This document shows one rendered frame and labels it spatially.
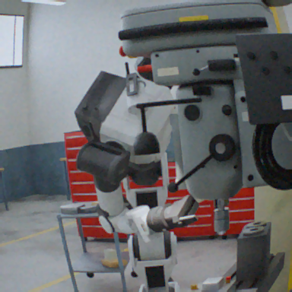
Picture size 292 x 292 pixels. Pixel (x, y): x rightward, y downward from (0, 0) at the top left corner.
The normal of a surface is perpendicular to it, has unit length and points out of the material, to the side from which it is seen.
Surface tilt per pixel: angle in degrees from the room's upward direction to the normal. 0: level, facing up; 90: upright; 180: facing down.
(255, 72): 90
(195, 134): 90
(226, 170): 90
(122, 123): 58
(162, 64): 90
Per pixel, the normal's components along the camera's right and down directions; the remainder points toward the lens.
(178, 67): -0.42, 0.09
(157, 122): 0.58, -0.09
